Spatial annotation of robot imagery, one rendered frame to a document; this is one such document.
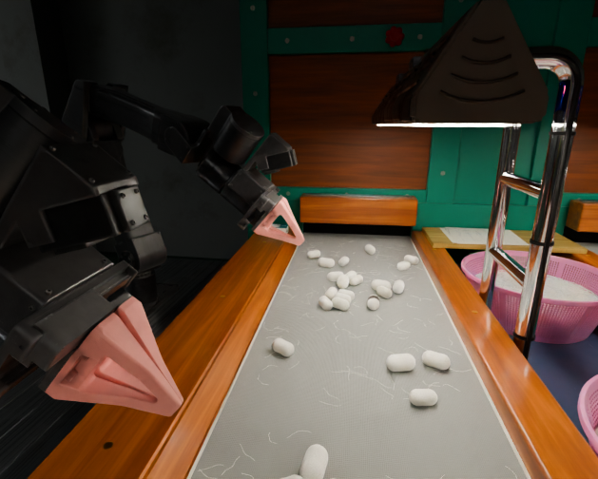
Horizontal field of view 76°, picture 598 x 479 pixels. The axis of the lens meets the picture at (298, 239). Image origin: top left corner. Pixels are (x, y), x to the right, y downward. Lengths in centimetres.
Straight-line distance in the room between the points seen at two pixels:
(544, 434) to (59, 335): 41
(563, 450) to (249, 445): 28
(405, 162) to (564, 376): 61
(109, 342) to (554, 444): 38
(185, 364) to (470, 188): 85
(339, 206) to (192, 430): 71
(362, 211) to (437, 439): 67
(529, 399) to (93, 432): 43
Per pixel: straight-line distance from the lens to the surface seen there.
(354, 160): 106
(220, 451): 43
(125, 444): 42
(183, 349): 53
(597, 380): 56
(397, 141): 106
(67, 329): 25
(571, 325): 80
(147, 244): 81
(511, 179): 64
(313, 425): 44
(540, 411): 48
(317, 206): 101
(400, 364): 52
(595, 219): 116
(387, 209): 101
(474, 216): 112
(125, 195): 24
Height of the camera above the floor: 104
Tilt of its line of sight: 17 degrees down
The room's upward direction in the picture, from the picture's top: straight up
